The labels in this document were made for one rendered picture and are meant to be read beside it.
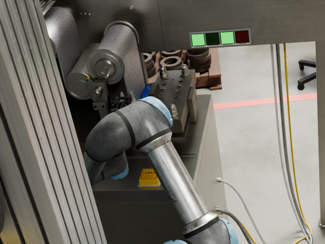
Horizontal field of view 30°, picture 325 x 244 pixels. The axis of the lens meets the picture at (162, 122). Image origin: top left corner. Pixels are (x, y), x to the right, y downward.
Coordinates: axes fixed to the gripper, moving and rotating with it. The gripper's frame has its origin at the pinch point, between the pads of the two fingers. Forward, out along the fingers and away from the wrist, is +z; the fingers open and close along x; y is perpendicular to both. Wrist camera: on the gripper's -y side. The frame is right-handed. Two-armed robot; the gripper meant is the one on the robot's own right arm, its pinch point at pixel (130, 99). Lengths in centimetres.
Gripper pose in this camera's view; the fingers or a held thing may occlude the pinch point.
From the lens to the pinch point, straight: 235.9
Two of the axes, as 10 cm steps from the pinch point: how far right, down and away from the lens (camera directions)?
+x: -9.7, 0.3, 2.3
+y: -1.6, -8.4, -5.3
